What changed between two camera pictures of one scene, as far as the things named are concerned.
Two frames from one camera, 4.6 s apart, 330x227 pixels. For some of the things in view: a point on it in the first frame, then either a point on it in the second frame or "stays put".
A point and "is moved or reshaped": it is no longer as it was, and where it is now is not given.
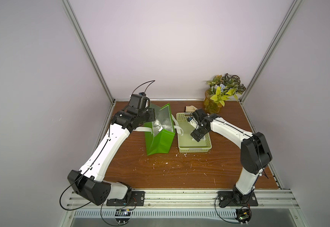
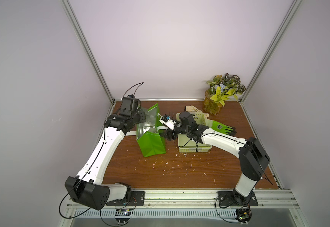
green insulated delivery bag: [158, 141] is moved or reshaped
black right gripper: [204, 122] to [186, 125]
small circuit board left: [122, 215] stays put
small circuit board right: [243, 215] stays put
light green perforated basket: [186, 143] stays put
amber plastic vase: [211, 107] stays put
